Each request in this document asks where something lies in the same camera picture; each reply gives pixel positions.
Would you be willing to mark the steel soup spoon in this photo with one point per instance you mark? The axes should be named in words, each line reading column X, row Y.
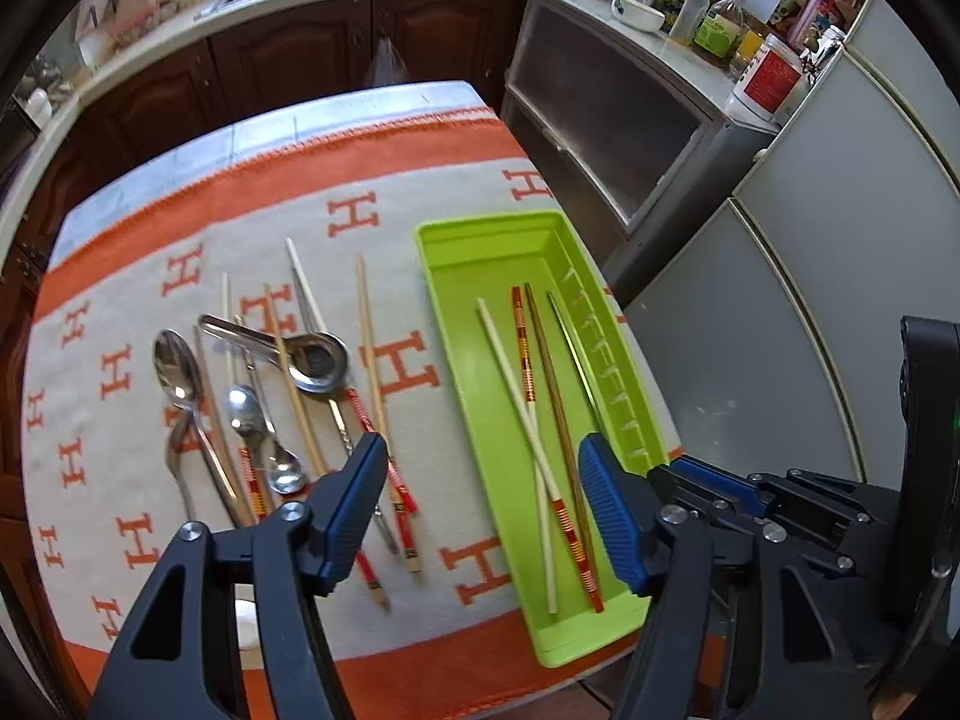
column 319, row 364

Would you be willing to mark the white bowl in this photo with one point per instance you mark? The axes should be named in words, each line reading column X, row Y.
column 637, row 15

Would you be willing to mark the stainless steel cabinet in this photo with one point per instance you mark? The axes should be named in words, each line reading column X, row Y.
column 600, row 120

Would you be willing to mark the steel fork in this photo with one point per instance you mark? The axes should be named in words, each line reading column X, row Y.
column 178, row 457

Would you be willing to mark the hanging clear plastic bag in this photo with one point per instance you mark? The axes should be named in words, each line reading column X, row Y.
column 386, row 64

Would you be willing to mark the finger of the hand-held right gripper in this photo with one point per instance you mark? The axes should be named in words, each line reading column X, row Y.
column 712, row 506
column 720, row 478

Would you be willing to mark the small steel spoon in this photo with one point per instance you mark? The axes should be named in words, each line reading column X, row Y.
column 244, row 406
column 289, row 474

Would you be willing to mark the white container red label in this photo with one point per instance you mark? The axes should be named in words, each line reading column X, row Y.
column 769, row 79

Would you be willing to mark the translucent plastic bottle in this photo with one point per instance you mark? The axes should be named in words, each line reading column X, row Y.
column 690, row 11

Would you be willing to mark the brown wooden kitchen cabinets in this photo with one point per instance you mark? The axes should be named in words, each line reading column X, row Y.
column 300, row 52

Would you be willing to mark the orange and white printed blanket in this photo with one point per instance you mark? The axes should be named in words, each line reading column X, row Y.
column 420, row 165

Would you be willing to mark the large steel spoon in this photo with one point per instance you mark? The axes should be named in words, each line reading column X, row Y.
column 176, row 367

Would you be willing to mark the green plastic utensil tray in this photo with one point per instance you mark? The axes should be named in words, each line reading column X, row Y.
column 472, row 360

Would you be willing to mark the black gas stove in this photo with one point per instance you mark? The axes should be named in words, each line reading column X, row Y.
column 19, row 112

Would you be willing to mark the beige stone countertop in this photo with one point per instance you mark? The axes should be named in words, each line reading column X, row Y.
column 225, row 11

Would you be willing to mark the green label bottle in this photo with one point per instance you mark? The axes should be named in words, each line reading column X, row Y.
column 716, row 34

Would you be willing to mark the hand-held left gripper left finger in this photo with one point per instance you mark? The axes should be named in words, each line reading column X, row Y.
column 352, row 514

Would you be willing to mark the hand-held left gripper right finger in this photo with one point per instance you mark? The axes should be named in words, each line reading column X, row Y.
column 607, row 514

